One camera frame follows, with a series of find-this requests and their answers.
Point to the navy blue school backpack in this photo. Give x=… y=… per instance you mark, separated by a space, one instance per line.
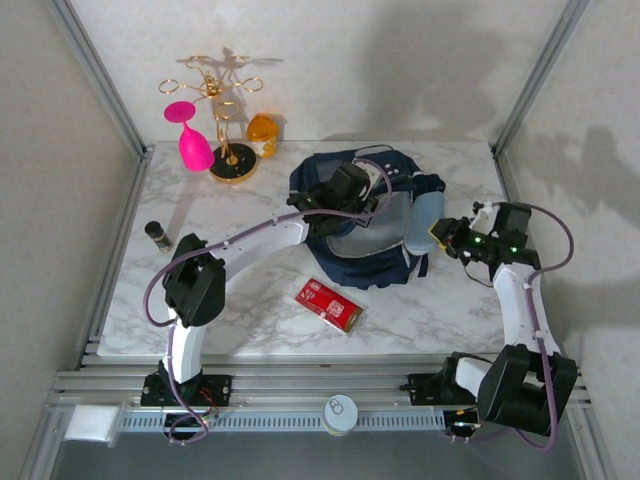
x=360 y=260

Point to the silver tin can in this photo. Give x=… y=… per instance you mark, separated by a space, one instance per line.
x=340 y=415

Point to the small black bottle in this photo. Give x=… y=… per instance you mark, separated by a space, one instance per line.
x=159 y=237

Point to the orange lidded mango cup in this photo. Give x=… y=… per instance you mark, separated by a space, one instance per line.
x=262 y=131

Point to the aluminium frame post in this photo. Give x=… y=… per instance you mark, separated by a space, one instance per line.
x=542 y=65
x=95 y=65

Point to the red and gold packet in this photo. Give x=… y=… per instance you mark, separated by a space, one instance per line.
x=327 y=305

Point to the aluminium front rail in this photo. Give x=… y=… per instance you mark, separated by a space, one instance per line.
x=310 y=380

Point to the aluminium side rail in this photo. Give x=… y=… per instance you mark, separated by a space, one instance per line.
x=120 y=240
x=521 y=195

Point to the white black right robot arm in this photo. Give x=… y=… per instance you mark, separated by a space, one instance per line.
x=515 y=305

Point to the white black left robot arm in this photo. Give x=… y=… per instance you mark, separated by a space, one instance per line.
x=260 y=240

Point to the pink wine glass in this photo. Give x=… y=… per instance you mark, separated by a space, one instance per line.
x=192 y=150

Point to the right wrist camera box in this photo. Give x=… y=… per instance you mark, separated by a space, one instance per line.
x=482 y=210

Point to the light blue pencil case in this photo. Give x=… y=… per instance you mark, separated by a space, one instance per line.
x=425 y=220

